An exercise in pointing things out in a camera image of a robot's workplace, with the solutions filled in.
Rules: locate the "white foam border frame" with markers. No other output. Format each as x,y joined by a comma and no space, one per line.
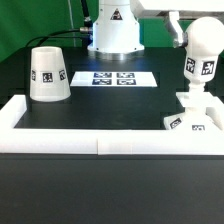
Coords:
94,142

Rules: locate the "white lamp bulb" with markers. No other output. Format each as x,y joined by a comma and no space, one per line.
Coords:
205,43

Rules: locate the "white lamp base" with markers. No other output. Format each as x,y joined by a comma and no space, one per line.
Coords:
202,112

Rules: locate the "white marker tag sheet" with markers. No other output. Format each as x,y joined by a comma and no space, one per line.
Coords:
113,79

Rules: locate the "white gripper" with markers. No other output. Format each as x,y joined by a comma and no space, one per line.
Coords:
172,25

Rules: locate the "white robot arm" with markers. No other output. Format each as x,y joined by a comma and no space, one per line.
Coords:
116,32

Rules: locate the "white lamp shade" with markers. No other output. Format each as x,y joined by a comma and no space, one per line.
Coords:
48,76

